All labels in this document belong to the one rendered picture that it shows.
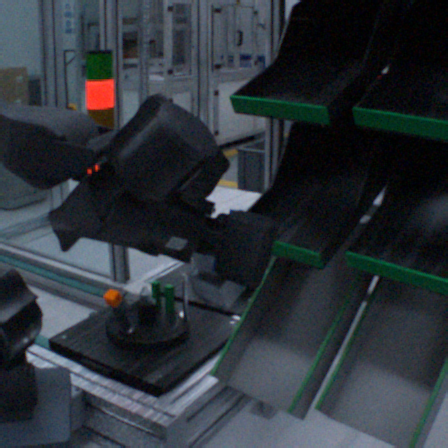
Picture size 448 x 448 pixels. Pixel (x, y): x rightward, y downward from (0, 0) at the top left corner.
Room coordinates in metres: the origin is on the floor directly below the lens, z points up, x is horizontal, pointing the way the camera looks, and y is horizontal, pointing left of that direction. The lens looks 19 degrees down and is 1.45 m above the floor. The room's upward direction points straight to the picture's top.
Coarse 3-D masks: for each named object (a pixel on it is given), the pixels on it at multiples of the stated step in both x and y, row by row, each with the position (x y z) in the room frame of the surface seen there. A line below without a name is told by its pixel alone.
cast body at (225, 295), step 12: (204, 264) 0.55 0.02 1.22; (192, 276) 0.56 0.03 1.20; (204, 276) 0.56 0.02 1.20; (216, 276) 0.55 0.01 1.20; (204, 288) 0.55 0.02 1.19; (216, 288) 0.54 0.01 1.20; (228, 288) 0.54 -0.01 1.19; (240, 288) 0.56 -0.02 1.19; (216, 300) 0.55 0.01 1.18; (228, 300) 0.54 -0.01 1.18
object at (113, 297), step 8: (120, 288) 0.81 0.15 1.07; (104, 296) 0.78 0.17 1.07; (112, 296) 0.78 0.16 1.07; (120, 296) 0.79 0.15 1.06; (112, 304) 0.78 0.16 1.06; (120, 304) 0.79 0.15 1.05; (120, 312) 0.79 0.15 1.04; (120, 320) 0.80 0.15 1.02; (128, 320) 0.80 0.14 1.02; (128, 328) 0.80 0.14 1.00
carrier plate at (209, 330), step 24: (96, 312) 0.92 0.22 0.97; (192, 312) 0.93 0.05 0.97; (72, 336) 0.83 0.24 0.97; (96, 336) 0.83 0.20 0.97; (192, 336) 0.84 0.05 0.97; (216, 336) 0.84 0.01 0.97; (96, 360) 0.76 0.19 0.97; (120, 360) 0.76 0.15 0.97; (144, 360) 0.76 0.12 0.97; (168, 360) 0.76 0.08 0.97; (192, 360) 0.76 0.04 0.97; (144, 384) 0.71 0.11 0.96; (168, 384) 0.70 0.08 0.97
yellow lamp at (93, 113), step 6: (108, 108) 1.04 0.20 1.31; (90, 114) 1.03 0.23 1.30; (96, 114) 1.03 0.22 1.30; (102, 114) 1.03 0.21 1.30; (108, 114) 1.04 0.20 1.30; (96, 120) 1.03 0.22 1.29; (102, 120) 1.03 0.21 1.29; (108, 120) 1.04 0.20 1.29; (114, 120) 1.05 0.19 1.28; (108, 126) 1.04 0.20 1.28; (114, 126) 1.05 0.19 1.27
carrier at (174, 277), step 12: (192, 264) 1.14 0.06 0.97; (168, 276) 1.08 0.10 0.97; (180, 276) 1.08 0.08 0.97; (180, 288) 1.02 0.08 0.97; (192, 288) 1.02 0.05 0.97; (252, 288) 1.02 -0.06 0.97; (180, 300) 0.98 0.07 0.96; (192, 300) 0.97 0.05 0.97; (204, 300) 0.97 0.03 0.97; (240, 300) 0.97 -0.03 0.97; (216, 312) 0.94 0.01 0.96; (228, 312) 0.93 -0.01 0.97; (240, 312) 0.93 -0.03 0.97
